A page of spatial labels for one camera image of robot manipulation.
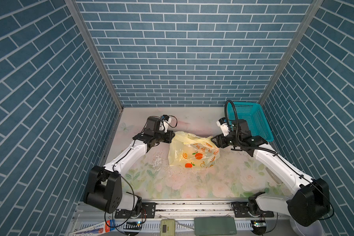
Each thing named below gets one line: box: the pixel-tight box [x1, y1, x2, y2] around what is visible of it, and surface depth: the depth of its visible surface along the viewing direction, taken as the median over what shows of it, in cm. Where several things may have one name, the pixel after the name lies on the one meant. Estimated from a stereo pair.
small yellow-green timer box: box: [159, 218, 176, 236], surface depth 69 cm
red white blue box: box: [68, 219, 117, 236], surface depth 69 cm
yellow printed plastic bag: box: [168, 131, 221, 169], surface depth 86 cm
